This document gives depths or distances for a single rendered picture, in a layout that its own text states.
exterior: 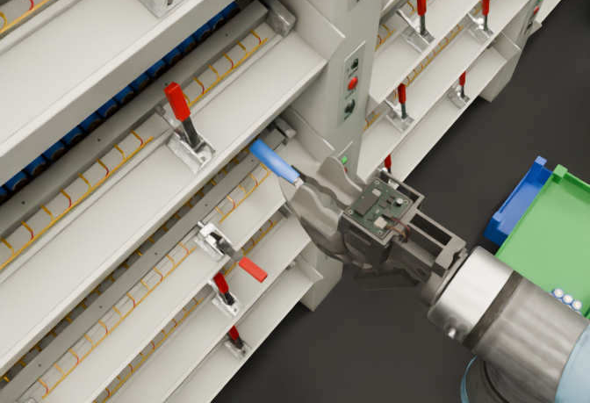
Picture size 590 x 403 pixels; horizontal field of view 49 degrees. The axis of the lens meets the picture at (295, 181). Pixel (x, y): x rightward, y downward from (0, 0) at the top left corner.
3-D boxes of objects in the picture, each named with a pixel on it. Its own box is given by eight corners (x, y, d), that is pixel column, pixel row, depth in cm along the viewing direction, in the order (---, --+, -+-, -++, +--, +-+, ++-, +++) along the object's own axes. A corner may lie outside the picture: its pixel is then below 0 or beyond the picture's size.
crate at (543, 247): (560, 353, 126) (564, 356, 119) (471, 291, 133) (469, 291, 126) (649, 226, 126) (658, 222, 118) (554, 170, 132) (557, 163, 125)
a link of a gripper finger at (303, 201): (280, 154, 69) (353, 197, 67) (280, 183, 74) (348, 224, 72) (262, 174, 68) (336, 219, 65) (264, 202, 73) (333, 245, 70)
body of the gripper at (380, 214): (378, 162, 67) (479, 229, 63) (370, 204, 74) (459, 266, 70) (333, 213, 64) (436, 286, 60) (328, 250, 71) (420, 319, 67)
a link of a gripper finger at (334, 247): (317, 195, 72) (384, 235, 69) (316, 203, 73) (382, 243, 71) (292, 226, 70) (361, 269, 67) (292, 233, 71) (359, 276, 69)
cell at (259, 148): (247, 153, 74) (288, 190, 74) (254, 141, 73) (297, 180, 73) (255, 147, 76) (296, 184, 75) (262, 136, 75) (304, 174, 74)
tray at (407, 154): (496, 69, 151) (533, 39, 138) (337, 250, 126) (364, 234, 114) (434, 9, 151) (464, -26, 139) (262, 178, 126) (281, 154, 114)
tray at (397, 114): (521, 5, 135) (564, -35, 122) (344, 199, 110) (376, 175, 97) (450, -62, 135) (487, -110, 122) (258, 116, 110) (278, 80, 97)
